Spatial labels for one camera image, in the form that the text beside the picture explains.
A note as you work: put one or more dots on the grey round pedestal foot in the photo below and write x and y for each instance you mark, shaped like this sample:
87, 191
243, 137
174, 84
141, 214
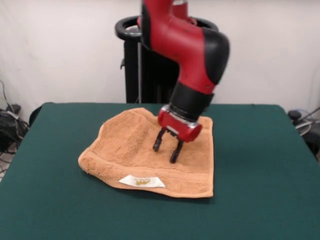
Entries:
303, 127

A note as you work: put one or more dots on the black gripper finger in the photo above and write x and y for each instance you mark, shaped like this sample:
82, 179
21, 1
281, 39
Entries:
159, 140
176, 151

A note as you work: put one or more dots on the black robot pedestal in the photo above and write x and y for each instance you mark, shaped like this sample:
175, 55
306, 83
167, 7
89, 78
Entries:
132, 75

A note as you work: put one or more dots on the black floor equipment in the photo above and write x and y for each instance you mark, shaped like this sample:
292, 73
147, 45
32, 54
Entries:
313, 142

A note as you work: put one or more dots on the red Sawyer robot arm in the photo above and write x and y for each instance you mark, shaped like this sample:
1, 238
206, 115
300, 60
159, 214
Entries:
190, 50

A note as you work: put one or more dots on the orange terry towel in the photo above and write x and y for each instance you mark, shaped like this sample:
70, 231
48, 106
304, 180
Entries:
125, 150

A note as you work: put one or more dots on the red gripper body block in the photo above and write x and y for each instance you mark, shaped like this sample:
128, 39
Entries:
180, 127

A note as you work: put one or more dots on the dark green table cloth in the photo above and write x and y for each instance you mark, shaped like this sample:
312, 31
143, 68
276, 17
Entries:
250, 175

